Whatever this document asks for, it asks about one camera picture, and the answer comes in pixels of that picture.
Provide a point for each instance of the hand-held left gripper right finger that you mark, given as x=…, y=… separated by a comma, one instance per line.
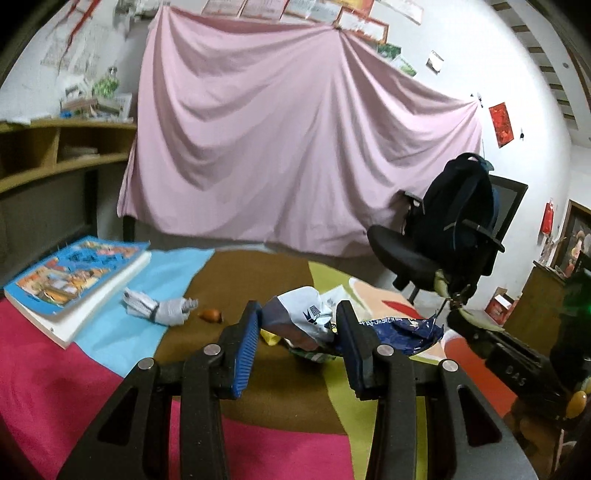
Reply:
x=349, y=355

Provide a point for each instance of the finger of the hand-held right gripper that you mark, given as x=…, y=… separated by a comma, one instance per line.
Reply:
x=508, y=364

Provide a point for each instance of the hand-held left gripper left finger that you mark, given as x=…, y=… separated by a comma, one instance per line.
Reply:
x=247, y=346

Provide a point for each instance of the white plastic bag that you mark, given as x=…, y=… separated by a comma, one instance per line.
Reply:
x=300, y=314

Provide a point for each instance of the yellow wrapper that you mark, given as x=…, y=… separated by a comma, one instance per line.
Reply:
x=270, y=338

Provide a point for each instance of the green snack packet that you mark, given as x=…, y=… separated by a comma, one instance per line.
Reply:
x=309, y=354

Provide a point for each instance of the wooden cabinet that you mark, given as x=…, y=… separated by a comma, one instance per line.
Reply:
x=535, y=300

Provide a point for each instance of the red cardboard box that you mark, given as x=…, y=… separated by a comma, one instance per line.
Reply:
x=501, y=307

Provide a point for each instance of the blue snack packet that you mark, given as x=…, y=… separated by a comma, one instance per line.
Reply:
x=406, y=334

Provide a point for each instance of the rolled white sock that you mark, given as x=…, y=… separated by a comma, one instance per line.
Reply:
x=161, y=311

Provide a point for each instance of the framed picture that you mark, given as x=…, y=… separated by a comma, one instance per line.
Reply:
x=575, y=240

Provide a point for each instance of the red hanging ornament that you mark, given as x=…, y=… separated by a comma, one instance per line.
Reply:
x=548, y=219

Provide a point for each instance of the black office chair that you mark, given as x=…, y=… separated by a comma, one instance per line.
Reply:
x=397, y=249

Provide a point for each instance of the dark blue backpack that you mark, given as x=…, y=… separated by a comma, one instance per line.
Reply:
x=452, y=207

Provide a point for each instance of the colourful paperback book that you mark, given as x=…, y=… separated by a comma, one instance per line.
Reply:
x=69, y=272

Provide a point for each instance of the colourful patterned blanket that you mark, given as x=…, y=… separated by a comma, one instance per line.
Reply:
x=46, y=369

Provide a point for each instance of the pink hanging sheet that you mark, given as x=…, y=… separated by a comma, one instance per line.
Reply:
x=277, y=138

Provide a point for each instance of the stack of papers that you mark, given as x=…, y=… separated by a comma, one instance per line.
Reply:
x=78, y=152

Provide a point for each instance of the pile of boxes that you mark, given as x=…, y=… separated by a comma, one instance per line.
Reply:
x=97, y=107

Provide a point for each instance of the wooden shelf unit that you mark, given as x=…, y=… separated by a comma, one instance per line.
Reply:
x=27, y=143

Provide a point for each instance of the red wall poster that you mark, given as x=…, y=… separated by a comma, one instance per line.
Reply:
x=502, y=124

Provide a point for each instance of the green wall photo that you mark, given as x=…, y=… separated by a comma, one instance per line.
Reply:
x=388, y=51
x=405, y=65

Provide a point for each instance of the white wall note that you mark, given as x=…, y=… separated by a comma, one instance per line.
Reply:
x=434, y=62

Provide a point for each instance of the row of wall certificates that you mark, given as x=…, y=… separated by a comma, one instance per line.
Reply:
x=360, y=25

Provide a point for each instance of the white wall papers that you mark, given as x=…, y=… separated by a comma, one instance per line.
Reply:
x=74, y=50

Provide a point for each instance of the red wall decoration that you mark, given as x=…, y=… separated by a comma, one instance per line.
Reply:
x=83, y=18

